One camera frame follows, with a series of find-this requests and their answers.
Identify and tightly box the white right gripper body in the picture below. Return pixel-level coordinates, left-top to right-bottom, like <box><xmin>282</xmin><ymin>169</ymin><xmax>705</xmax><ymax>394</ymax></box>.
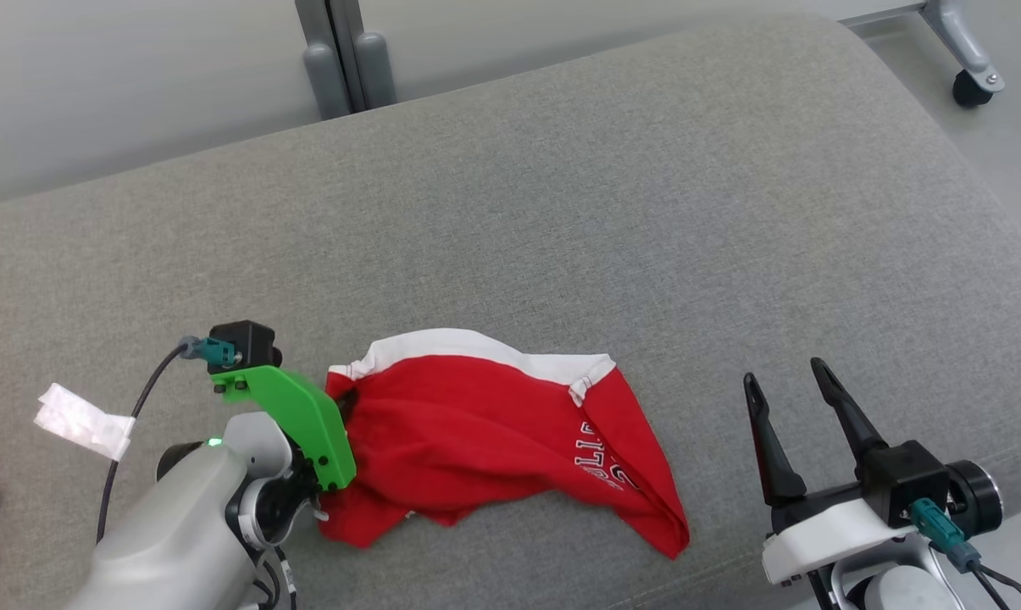
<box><xmin>762</xmin><ymin>481</ymin><xmax>918</xmax><ymax>586</ymax></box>

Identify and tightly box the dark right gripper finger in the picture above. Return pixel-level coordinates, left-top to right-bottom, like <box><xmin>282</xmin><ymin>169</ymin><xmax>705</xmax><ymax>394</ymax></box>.
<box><xmin>811</xmin><ymin>358</ymin><xmax>889</xmax><ymax>464</ymax></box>
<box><xmin>743</xmin><ymin>373</ymin><xmax>807</xmax><ymax>507</ymax></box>

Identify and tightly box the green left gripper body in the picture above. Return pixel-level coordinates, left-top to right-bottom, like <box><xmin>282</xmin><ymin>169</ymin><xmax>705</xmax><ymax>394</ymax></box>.
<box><xmin>211</xmin><ymin>364</ymin><xmax>358</xmax><ymax>493</ymax></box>

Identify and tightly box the red shorts white waistband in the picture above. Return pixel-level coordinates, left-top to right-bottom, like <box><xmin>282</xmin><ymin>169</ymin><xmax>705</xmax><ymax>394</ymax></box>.
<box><xmin>317</xmin><ymin>328</ymin><xmax>691</xmax><ymax>560</ymax></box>

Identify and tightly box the white tape tag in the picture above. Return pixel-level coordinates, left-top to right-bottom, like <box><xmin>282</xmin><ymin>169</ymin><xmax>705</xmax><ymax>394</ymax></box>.
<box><xmin>36</xmin><ymin>383</ymin><xmax>136</xmax><ymax>462</ymax></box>

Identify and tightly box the grey fabric sofa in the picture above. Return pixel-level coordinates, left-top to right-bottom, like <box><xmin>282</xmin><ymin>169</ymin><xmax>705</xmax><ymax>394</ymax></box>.
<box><xmin>0</xmin><ymin>13</ymin><xmax>1021</xmax><ymax>610</ymax></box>

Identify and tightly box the black caster wheel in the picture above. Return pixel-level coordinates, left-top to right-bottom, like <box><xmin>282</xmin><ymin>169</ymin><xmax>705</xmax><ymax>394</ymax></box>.
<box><xmin>952</xmin><ymin>69</ymin><xmax>995</xmax><ymax>108</ymax></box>

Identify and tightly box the grey metal stand leg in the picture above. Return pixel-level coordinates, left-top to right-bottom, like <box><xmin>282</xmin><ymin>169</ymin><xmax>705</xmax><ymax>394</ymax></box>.
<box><xmin>841</xmin><ymin>0</ymin><xmax>1007</xmax><ymax>92</ymax></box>

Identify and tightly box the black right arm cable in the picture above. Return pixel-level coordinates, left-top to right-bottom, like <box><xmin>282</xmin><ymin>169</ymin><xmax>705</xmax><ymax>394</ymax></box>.
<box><xmin>908</xmin><ymin>498</ymin><xmax>1021</xmax><ymax>610</ymax></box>

